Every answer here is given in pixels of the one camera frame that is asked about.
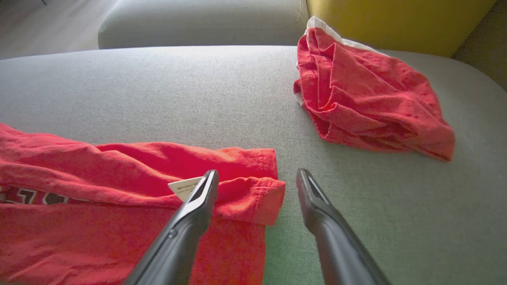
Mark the red garment white trim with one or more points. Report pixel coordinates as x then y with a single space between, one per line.
376 99

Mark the red shirt with white sleeves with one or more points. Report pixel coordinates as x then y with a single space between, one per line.
79 237

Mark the grey fabric sofa seat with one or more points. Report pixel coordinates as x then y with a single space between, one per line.
178 99

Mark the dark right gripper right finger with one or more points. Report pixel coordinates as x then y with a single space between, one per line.
340 253

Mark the yellow cushion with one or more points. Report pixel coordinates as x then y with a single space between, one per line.
396 23

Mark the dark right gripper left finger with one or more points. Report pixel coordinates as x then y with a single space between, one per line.
178 245

